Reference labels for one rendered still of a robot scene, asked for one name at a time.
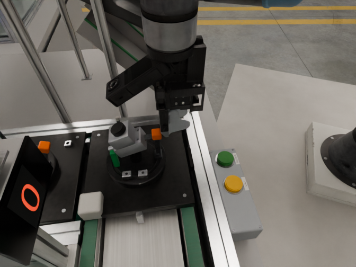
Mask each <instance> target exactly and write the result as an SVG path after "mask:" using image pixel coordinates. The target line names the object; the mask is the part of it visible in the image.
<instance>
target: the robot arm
mask: <svg viewBox="0 0 356 267"><path fill-rule="evenodd" d="M199 1H205V2H214V3H227V4H239V5H252V6H263V7H264V8H270V7H294V6H296V5H298V4H299V3H300V2H301V1H302V0H140V7H141V19H142V24H143V33H144V41H145V43H146V48H147V53H148V55H146V56H145V57H144V58H142V59H141V60H139V61H138V62H136V63H135V64H133V65H132V66H130V67H129V68H128V69H126V70H125V71H123V72H122V73H121V74H119V75H118V76H116V77H115V78H113V79H112V80H110V81H109V82H107V84H106V99H107V100H108V101H109V102H110V103H112V104H113V105H114V106H115V107H119V106H120V105H122V104H123V103H125V102H127V101H128V100H129V99H131V98H132V97H134V96H136V95H137V94H139V93H140V92H142V91H143V90H145V89H146V88H148V87H150V86H151V85H153V87H154V91H155V101H156V110H158V114H159V125H160V130H161V134H162V135H163V136H164V137H168V136H169V134H170V133H172V132H176V131H179V130H183V129H187V128H188V127H189V126H190V121H187V120H183V119H181V117H183V116H185V115H186V114H187V112H188V111H187V110H188V109H190V112H194V111H203V103H204V94H205V88H206V87H205V85H204V82H203V76H204V66H205V59H206V49H207V47H206V45H205V43H204V42H203V37H202V35H197V20H198V5H199ZM199 84H200V86H198V85H199ZM200 94H202V99H201V105H195V106H194V104H196V103H199V98H198V95H200ZM328 154H329V157H330V160H331V162H332V163H333V165H334V166H335V167H336V168H337V169H338V170H339V171H340V172H341V173H342V174H343V175H345V176H346V177H348V178H349V179H351V180H353V181H355V182H356V127H355V128H354V129H353V130H352V131H350V132H348V133H346V134H345V135H343V136H340V137H338V138H337V139H335V140H334V141H333V142H332V144H331V145H330V147H329V149H328Z"/></svg>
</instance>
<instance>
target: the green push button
mask: <svg viewBox="0 0 356 267"><path fill-rule="evenodd" d="M217 161H218V163H219V164H220V165H222V166H230V165H231V164H232V163H233V161H234V157H233V155H232V154H231V153H230V152H227V151H222V152H220V153H219V154H218V156H217Z"/></svg>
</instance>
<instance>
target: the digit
mask: <svg viewBox="0 0 356 267"><path fill-rule="evenodd" d="M45 193H46V189H45V188H44V187H43V186H42V185H41V184H40V183H39V182H38V181H37V180H36V179H35V178H34V176H33V175H32V174H31V173H30V172H29V171H28V170H27V169H26V168H25V167H24V166H23V165H21V168H20V171H19V174H18V176H17V179H16V182H15V185H14V188H13V191H12V194H11V197H10V200H9V202H8V205H7V207H8V208H9V209H10V210H12V211H13V212H14V213H16V214H17V215H18V216H20V217H21V218H23V219H24V220H25V221H27V222H28V223H29V224H30V225H32V226H33V227H35V228H37V225H38V221H39V217H40V212H41V208H42V204H43V200H44V197H45Z"/></svg>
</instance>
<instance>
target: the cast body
mask: <svg viewBox="0 0 356 267"><path fill-rule="evenodd" d="M145 135H146V133H145V132H144V131H143V130H142V128H141V127H137V128H134V126H133V125H132V124H131V123H130V122H129V121H128V120H127V121H124V122H117V123H115V124H114V125H112V126H110V127H109V140H108V143H109V144H110V146H109V147H108V151H110V150H114V152H115V153H116V154H117V155H118V156H119V157H121V158H122V157H125V156H128V155H131V154H134V153H137V152H140V151H143V150H146V149H147V142H146V141H145Z"/></svg>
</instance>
